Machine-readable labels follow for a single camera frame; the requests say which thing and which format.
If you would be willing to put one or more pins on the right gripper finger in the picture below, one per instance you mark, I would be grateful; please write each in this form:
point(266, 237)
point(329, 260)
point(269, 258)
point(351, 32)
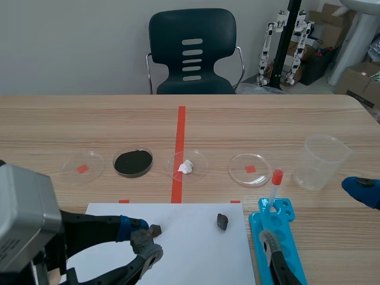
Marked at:
point(360, 193)
point(279, 261)

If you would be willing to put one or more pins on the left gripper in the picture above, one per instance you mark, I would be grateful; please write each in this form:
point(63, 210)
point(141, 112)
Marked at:
point(56, 243)

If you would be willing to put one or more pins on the glass dish with black powder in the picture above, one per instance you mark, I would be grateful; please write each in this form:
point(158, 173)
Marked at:
point(132, 161)

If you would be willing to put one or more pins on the empty clear glass dish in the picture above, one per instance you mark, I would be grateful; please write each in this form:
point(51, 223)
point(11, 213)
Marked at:
point(250, 169)
point(82, 167)

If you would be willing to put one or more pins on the turquoise rack with round holes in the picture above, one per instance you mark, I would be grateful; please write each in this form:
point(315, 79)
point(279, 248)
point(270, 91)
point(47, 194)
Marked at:
point(292, 237)

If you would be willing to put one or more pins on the small dark brown stone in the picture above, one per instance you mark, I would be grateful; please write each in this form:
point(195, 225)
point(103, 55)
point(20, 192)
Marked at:
point(155, 230)

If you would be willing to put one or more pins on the clear plastic beaker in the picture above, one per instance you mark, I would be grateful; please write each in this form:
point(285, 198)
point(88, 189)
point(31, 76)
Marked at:
point(319, 160)

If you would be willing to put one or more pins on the small dark grey stone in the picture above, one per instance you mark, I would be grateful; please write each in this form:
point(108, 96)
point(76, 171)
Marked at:
point(222, 221)

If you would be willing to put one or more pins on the white sheet of paper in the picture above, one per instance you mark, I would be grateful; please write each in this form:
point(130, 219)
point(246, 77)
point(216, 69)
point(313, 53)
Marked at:
point(196, 252)

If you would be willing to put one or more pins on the dropper with red bulb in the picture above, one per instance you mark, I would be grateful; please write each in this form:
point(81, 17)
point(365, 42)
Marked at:
point(276, 179)

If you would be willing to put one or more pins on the white lump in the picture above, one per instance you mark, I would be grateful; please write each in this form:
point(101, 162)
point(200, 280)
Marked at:
point(186, 167)

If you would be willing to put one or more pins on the brown cardboard box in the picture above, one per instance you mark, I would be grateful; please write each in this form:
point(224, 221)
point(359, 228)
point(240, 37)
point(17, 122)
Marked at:
point(329, 23)
point(359, 80)

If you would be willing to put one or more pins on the black plastic canister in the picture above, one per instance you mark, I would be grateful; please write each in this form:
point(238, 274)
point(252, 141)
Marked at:
point(317, 66)

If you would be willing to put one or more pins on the small white robot figure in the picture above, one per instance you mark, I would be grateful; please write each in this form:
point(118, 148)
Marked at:
point(268, 41)
point(300, 44)

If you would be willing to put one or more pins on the dark blue chair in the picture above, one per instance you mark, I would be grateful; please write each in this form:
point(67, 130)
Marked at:
point(193, 29)

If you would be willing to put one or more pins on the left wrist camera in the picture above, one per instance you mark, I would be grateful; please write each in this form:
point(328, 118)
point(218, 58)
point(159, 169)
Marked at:
point(23, 205)

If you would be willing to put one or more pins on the black metal stand post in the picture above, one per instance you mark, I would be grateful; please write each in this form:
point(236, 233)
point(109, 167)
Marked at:
point(283, 44)

